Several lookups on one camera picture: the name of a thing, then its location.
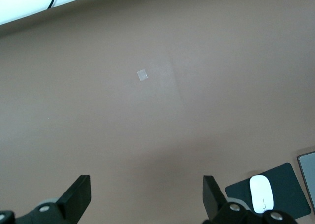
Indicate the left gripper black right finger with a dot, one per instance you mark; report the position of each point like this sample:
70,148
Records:
216,204

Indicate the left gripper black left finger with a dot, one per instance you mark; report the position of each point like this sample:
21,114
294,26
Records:
71,201

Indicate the white computer mouse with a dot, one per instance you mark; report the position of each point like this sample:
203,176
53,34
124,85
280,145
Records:
261,192

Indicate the black mouse pad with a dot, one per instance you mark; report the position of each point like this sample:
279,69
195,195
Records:
285,184

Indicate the silver closed laptop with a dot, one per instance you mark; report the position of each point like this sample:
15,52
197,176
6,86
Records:
307,174

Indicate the small clear tape patch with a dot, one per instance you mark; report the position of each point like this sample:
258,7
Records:
142,75

